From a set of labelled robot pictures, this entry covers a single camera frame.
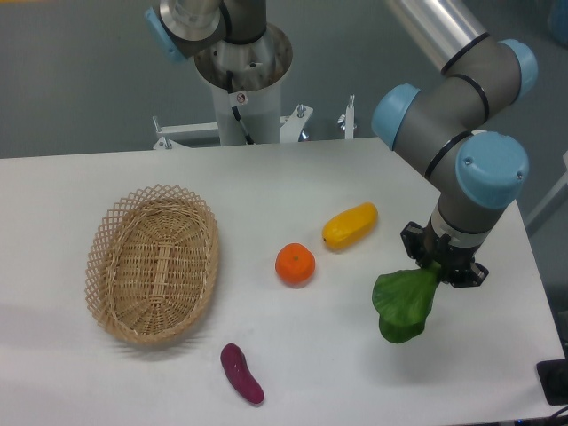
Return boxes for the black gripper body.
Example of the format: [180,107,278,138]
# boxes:
[423,224,478,279]

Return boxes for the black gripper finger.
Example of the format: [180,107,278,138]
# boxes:
[400,222,427,267]
[443,262,489,288]

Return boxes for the green leafy vegetable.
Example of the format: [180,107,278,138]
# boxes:
[372,262,441,344]

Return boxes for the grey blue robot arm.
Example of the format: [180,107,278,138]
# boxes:
[145,1,538,288]

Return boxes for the yellow mango fruit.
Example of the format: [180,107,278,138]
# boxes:
[321,202,379,251]

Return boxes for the orange tangerine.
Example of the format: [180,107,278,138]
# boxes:
[274,242,316,288]

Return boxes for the black device at table edge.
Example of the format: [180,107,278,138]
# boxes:
[536,359,568,406]

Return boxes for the purple sweet potato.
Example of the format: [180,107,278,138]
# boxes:
[220,343,264,406]

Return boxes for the woven wicker basket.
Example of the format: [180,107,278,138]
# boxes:
[85,185,220,344]

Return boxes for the white metal base frame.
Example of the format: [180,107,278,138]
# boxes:
[151,93,359,151]

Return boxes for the black cable on pedestal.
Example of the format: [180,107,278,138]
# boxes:
[225,69,256,146]

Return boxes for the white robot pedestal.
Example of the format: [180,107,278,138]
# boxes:
[194,24,293,124]

